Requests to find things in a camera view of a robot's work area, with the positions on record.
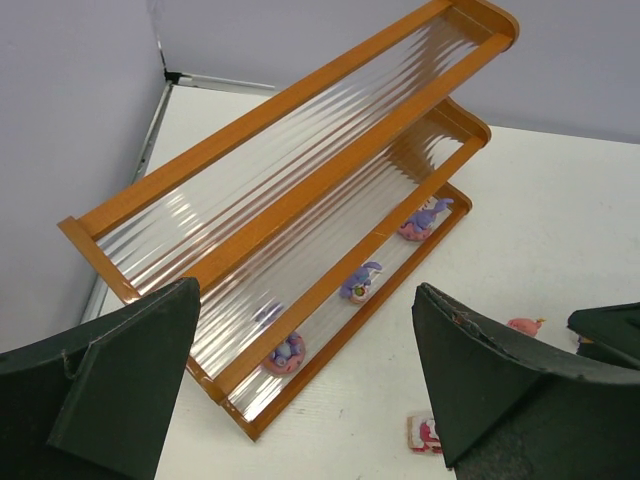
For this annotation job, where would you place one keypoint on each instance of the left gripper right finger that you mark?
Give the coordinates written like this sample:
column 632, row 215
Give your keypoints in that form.
column 509, row 406

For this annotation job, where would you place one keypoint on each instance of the pink ice cream toy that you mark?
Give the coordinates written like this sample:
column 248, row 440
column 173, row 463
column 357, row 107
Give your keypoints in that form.
column 527, row 326

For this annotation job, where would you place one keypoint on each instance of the red strawberry cake toy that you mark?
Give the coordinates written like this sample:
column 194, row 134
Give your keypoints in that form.
column 422, row 436

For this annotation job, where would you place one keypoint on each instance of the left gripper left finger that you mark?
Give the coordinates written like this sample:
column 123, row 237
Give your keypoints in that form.
column 95, row 401

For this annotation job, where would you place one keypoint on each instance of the small purple bunny toy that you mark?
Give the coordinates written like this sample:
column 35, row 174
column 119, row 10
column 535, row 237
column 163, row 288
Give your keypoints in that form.
column 356, row 287

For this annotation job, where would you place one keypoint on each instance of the purple bunny sitting donut toy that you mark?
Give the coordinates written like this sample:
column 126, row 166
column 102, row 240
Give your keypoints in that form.
column 289, row 355

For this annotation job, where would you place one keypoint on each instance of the orange three-tier acrylic shelf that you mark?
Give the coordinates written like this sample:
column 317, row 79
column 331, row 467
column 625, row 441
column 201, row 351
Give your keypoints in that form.
column 286, row 202

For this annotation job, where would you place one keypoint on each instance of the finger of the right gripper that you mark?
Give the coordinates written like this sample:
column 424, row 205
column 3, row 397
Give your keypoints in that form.
column 609, row 334

